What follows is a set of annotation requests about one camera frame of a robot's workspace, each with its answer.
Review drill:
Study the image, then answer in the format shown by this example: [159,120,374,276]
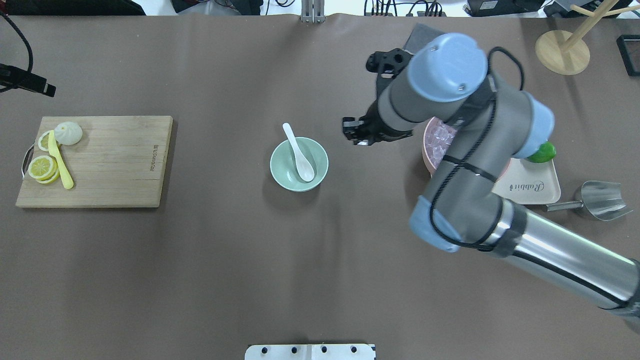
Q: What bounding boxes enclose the grey folded cloth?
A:
[402,23,446,55]

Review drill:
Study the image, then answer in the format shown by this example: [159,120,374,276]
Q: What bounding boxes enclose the green lime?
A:
[526,141,557,164]

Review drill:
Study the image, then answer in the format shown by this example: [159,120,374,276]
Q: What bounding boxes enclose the wooden cup tree stand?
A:
[534,0,640,76]

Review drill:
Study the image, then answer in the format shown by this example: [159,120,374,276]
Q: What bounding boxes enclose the bamboo cutting board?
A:
[16,115,173,208]

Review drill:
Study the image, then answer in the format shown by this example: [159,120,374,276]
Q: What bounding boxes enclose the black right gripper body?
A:
[358,100,413,145]

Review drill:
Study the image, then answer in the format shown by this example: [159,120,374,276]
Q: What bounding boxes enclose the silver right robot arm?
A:
[342,30,639,332]

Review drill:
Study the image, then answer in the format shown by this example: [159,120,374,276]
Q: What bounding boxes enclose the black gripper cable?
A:
[429,46,640,311]

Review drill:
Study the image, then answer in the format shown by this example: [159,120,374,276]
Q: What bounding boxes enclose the white ceramic spoon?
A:
[282,122,315,183]

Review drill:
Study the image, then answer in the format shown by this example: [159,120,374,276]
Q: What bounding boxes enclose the lemon slice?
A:
[27,155,60,185]
[36,130,55,154]

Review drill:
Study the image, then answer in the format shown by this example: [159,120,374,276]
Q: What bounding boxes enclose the mint green bowl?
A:
[269,137,329,192]

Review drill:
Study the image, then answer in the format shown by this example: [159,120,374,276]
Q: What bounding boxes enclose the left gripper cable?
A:
[0,10,34,93]

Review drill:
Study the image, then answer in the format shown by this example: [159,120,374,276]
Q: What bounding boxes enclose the pink bowl of ice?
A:
[422,117,457,175]

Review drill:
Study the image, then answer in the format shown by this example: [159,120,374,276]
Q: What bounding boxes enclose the yellow plastic knife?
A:
[47,130,74,190]

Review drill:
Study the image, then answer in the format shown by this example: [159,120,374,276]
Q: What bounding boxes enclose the metal ice scoop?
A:
[544,180,634,222]

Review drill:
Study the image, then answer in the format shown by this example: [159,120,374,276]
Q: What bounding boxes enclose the cream plastic tray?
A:
[492,158,562,205]

